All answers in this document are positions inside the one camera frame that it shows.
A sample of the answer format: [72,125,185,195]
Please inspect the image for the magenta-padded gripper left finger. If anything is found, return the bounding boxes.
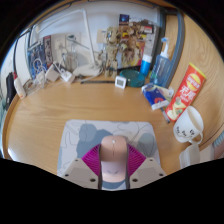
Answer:
[60,143,102,190]

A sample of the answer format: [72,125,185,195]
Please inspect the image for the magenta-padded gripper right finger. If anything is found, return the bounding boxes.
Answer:
[126,143,167,190]

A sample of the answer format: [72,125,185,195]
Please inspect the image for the pink computer mouse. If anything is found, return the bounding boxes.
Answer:
[99,134,129,184]

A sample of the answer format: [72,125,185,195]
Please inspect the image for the grey patterned mouse pad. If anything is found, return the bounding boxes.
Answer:
[56,119,162,191]

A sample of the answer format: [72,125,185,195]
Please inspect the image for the clear plastic container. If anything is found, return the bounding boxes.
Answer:
[178,143,201,170]

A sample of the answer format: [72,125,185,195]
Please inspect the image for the white mug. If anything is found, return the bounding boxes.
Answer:
[172,105,205,145]

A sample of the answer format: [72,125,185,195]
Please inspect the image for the blue tissue pack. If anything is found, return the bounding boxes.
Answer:
[141,83,171,111]

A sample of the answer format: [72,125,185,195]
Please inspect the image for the green striped cloth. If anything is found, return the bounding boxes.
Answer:
[213,129,224,151]

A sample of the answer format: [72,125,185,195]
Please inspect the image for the red chips can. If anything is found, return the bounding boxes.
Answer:
[165,62,207,123]

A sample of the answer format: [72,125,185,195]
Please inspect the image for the black pen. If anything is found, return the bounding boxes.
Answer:
[79,79,115,84]

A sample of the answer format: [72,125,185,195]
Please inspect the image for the small white desk clock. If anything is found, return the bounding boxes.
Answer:
[114,75,128,90]

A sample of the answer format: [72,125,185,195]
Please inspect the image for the teal round tin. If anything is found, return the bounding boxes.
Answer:
[119,68,147,89]

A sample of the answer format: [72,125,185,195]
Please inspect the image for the white power strip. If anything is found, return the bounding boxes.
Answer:
[53,61,76,84]

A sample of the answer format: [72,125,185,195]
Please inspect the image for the white red-capped pump bottle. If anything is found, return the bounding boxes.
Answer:
[12,71,27,100]

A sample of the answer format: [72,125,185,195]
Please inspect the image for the white desk lamp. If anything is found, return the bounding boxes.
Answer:
[31,8,104,78]

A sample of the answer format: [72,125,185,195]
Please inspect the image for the blue spray bottle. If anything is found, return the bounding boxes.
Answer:
[149,37,172,88]

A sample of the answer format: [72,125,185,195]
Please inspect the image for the blue robot model kit box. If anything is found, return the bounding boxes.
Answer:
[27,34,54,79]

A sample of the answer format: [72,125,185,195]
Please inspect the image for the wooden figurine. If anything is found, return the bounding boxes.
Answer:
[98,28,122,79]

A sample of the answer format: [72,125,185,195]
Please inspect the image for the grey metal desk frame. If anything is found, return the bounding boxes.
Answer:
[159,8,186,88]

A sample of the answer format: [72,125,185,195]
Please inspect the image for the white wall socket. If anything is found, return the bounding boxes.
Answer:
[53,34,66,51]

